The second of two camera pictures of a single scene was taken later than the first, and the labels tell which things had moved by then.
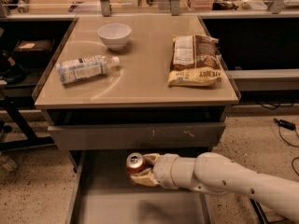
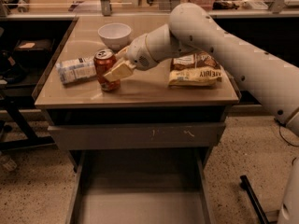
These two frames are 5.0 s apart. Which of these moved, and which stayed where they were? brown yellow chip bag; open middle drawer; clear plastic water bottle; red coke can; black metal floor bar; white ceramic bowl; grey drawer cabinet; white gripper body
Moved: white gripper body; red coke can
Stayed: open middle drawer; black metal floor bar; white ceramic bowl; grey drawer cabinet; clear plastic water bottle; brown yellow chip bag
